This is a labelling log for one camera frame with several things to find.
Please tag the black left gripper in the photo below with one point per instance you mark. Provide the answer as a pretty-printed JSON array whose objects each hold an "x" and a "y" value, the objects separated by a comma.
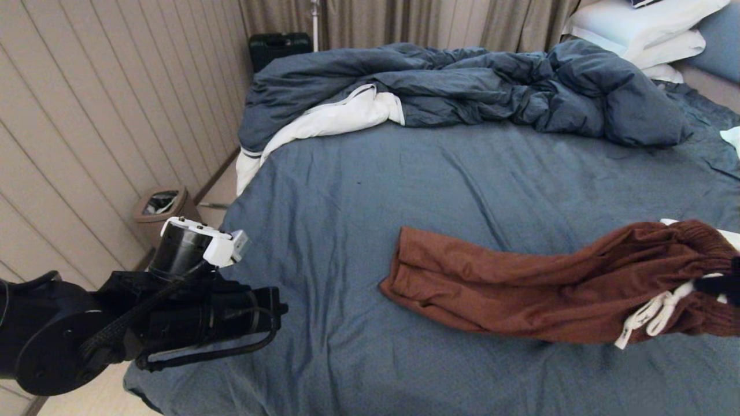
[{"x": 219, "y": 315}]

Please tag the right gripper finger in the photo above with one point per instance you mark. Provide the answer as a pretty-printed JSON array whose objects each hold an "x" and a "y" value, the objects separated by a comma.
[
  {"x": 722, "y": 283},
  {"x": 725, "y": 296}
]

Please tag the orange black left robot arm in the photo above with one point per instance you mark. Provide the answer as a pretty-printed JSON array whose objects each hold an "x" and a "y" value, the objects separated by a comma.
[{"x": 46, "y": 335}]

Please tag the thin metal floor rod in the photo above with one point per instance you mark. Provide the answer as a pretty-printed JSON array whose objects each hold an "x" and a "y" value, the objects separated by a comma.
[{"x": 214, "y": 205}]

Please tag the beige trash bin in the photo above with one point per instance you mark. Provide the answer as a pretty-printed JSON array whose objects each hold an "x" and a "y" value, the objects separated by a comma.
[{"x": 191, "y": 208}]

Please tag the grey trash bag liner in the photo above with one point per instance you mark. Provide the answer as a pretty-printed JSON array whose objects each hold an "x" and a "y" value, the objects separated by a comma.
[{"x": 159, "y": 203}]

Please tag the white cloth piece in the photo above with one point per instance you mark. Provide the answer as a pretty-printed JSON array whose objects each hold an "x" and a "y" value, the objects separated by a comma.
[{"x": 733, "y": 138}]

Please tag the small white pillow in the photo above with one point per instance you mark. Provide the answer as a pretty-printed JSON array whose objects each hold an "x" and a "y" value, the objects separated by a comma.
[{"x": 663, "y": 73}]

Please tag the blue bed sheet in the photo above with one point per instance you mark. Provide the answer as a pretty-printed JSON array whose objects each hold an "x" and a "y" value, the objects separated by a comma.
[{"x": 404, "y": 185}]

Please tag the white blanket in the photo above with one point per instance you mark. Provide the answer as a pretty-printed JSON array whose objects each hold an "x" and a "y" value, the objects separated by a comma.
[{"x": 335, "y": 115}]

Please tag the flat white pillow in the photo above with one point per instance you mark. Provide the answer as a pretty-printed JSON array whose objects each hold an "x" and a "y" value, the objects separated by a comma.
[{"x": 673, "y": 51}]

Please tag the blue pillow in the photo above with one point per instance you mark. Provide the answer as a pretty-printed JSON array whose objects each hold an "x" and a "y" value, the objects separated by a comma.
[{"x": 722, "y": 43}]

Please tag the black hard suitcase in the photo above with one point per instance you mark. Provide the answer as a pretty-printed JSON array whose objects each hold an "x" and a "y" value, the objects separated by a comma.
[{"x": 277, "y": 47}]

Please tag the large white pillow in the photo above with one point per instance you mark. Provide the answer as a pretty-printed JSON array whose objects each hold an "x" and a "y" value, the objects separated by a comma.
[{"x": 630, "y": 24}]

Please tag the dark patterned item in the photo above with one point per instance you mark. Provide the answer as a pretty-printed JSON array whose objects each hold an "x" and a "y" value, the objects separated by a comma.
[{"x": 647, "y": 2}]

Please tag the white stand pole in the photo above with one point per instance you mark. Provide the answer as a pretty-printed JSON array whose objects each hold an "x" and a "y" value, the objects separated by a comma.
[{"x": 315, "y": 26}]

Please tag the dark blue crumpled duvet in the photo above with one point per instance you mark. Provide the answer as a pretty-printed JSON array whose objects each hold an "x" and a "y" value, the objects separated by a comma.
[{"x": 491, "y": 84}]

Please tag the beige curtain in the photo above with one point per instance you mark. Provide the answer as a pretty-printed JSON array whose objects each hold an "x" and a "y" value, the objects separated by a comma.
[{"x": 404, "y": 23}]

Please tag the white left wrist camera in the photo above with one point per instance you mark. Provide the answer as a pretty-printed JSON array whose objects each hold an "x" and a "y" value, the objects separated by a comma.
[{"x": 217, "y": 248}]

